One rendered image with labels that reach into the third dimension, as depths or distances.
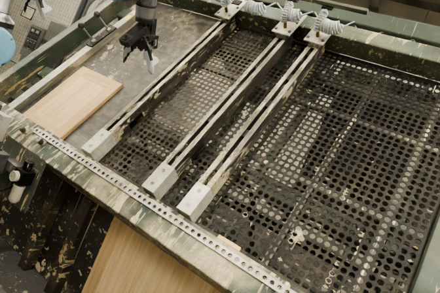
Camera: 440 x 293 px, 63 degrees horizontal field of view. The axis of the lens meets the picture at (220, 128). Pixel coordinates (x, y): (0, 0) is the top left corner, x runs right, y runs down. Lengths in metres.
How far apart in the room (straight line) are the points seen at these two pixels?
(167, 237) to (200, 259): 0.14
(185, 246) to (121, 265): 0.53
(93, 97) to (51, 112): 0.21
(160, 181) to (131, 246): 0.41
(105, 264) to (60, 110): 0.76
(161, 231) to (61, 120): 0.82
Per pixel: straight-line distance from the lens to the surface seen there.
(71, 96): 1.96
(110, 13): 2.55
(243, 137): 1.43
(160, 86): 1.71
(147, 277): 1.64
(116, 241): 1.72
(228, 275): 1.19
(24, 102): 2.07
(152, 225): 1.31
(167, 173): 1.38
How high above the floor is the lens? 1.27
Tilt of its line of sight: 2 degrees down
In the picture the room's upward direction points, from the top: 24 degrees clockwise
